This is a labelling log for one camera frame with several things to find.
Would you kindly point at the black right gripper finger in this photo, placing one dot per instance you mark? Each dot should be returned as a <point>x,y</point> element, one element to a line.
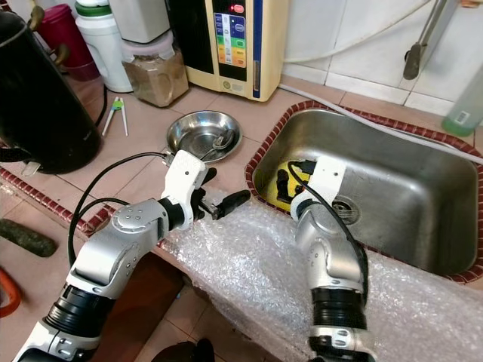
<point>284,187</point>

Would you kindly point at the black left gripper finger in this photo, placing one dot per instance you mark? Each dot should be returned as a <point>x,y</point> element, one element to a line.
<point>232,210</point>
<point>235,197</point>

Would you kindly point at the yellow plastic bowl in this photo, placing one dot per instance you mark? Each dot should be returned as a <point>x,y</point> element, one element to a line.
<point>268,187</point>

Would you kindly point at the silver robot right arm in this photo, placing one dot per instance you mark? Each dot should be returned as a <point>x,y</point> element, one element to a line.
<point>336,264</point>

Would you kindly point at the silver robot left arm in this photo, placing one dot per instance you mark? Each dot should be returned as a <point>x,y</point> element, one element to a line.
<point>113,256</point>

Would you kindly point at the stainless steel bowl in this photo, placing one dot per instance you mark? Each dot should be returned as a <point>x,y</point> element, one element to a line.
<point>196,132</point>

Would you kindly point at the clear bubble wrap sheet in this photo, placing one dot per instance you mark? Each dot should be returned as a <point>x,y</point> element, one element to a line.
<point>272,279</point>

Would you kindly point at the stainless steel sink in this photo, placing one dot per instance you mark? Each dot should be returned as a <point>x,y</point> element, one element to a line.
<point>407,196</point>

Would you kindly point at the white tongs green hinge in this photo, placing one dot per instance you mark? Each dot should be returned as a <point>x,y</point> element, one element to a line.
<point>115,105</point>

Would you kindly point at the jar of brown powder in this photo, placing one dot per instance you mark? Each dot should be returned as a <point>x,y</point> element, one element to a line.
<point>157,79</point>

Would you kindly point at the cream water ioniser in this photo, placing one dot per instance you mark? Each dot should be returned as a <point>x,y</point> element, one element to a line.
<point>268,53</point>

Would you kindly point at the black robot left foot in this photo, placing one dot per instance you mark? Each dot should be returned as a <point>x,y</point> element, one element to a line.
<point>185,351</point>

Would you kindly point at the metal faucet spout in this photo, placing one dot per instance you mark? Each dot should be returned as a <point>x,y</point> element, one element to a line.
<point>415,64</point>

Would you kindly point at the dark green oblong object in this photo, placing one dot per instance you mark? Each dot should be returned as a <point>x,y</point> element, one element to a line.
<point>24,238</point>

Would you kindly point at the white bottle green cap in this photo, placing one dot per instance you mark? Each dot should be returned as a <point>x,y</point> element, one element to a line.
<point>104,53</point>

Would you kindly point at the green dish soap bottle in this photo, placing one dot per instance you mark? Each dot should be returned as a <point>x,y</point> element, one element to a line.
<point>464,105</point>

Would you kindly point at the black electric kettle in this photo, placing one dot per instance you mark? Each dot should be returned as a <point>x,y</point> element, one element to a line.
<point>45,98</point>

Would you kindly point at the white plastic canister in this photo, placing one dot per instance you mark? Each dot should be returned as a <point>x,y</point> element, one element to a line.
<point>139,19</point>

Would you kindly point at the maroon plastic mug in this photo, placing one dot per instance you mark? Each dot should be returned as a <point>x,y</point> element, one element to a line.
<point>66,41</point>

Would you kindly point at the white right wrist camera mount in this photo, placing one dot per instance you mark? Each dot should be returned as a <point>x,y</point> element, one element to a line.
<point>326,177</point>

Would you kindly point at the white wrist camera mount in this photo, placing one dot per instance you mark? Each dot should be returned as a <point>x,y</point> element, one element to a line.
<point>326,177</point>
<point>187,179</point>

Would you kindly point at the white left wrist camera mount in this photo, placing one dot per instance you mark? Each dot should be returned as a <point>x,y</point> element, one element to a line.
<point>187,179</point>

